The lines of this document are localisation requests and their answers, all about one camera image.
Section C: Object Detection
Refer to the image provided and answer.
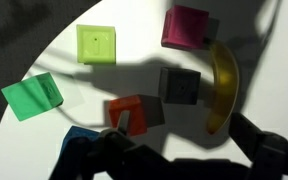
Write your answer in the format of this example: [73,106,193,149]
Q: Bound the lime green block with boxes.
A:
[76,25,116,64]

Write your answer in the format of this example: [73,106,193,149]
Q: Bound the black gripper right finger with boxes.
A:
[229,113,288,180]

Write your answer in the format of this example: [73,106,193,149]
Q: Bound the blue block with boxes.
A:
[60,126,99,153]

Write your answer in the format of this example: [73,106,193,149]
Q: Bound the orange block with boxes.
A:
[109,95,147,136]

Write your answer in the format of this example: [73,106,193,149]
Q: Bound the grey block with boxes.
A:
[158,67,201,105]

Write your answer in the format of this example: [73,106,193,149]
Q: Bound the yellow banana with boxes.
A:
[206,41,239,134]

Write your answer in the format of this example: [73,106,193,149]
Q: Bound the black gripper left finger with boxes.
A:
[49,110,171,180]

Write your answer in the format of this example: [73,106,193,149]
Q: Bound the magenta block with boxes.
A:
[161,5,209,50]

